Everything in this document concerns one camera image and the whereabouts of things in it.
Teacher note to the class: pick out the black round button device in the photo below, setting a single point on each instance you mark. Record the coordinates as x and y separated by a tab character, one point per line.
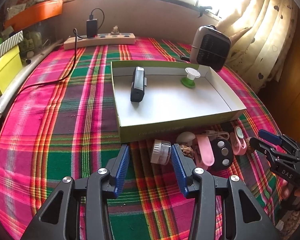
223	154

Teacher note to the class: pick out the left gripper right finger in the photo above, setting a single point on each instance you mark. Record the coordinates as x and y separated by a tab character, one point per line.
242	216

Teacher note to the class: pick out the short pink clip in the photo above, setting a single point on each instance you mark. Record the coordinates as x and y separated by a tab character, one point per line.
238	143

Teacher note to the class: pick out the long pink clip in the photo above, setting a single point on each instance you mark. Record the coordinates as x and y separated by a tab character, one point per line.
204	154

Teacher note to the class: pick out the small brown walnut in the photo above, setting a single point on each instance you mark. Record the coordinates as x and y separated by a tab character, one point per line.
250	148

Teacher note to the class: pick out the person's right hand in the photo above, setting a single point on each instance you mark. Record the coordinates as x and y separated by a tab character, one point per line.
290	196

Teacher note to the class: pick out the plaid pink green tablecloth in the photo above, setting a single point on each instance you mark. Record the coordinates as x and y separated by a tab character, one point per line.
64	124

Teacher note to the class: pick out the small beige plug figurine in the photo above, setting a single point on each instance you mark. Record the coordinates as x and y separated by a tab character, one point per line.
115	31

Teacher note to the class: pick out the grey black space heater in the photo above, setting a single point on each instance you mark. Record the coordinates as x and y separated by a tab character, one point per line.
209	48

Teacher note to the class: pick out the beige power strip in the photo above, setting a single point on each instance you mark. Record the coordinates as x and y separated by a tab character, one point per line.
106	39

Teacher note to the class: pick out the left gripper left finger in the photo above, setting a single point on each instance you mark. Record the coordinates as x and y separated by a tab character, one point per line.
58	217

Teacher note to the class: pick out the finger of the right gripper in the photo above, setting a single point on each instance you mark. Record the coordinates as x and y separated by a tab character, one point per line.
261	146
285	142

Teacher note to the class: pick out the striped green box lid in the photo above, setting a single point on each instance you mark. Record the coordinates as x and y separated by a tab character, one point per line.
11	42

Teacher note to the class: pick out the yellow box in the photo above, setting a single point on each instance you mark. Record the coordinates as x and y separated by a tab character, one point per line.
10	66

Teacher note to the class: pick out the green white spool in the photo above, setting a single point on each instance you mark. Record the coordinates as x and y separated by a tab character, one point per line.
191	75

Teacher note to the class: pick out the black charger adapter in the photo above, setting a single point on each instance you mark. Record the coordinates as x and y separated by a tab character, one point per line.
92	28

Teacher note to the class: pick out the white mushroom knob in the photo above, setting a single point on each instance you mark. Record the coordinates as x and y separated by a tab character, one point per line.
186	138

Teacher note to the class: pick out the large brown walnut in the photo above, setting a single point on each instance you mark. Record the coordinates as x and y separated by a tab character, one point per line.
187	150

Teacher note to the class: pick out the cream heart curtain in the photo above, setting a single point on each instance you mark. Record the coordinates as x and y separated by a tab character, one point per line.
261	32

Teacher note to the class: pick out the black rectangular device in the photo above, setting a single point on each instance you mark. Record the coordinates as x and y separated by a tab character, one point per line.
139	82

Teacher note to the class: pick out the small white jar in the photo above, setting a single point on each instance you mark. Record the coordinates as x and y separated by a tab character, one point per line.
161	152

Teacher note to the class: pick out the orange tray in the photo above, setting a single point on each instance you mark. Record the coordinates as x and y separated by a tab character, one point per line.
34	14

